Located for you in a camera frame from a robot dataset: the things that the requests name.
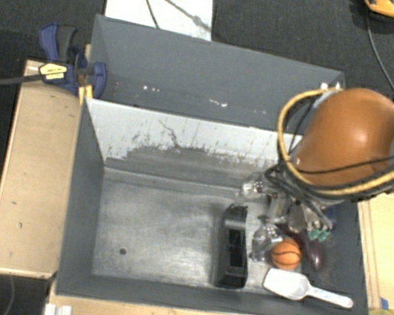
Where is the orange toy basketball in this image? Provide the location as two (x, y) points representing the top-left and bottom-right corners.
(268, 235), (306, 273)

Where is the purple toy eggplant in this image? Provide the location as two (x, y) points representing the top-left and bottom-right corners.
(269, 221), (330, 273)

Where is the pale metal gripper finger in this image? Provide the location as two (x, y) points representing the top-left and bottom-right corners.
(238, 172), (268, 204)
(247, 219), (286, 266)

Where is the white plastic scoop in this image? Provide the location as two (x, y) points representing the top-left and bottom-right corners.
(260, 265), (358, 313)

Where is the pale wood board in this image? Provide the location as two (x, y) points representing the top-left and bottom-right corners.
(0, 57), (94, 286)

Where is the black plastic tray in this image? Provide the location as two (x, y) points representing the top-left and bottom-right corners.
(210, 201), (261, 293)

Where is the grey metal bin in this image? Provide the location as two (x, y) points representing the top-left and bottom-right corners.
(46, 13), (394, 315)

